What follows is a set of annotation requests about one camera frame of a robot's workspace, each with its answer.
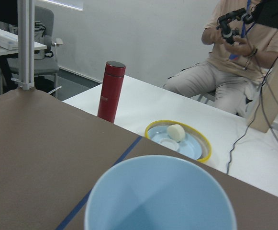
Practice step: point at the aluminium frame post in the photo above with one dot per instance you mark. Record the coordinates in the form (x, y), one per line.
(26, 10)

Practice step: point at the red thermos bottle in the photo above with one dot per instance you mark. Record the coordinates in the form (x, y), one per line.
(111, 89)

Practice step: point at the wooden box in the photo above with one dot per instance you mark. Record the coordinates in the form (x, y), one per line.
(265, 108)

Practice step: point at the light blue plate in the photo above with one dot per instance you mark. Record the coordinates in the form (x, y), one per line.
(188, 146)

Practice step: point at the white round cup in bowl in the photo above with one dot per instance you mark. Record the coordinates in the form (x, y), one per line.
(176, 132)

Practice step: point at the yellow rimmed bowl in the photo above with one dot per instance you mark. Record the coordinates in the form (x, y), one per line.
(204, 143)

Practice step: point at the seated person beige clothes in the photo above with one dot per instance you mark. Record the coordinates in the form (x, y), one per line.
(233, 72)

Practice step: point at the light blue cup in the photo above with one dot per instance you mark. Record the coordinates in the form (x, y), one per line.
(157, 192)

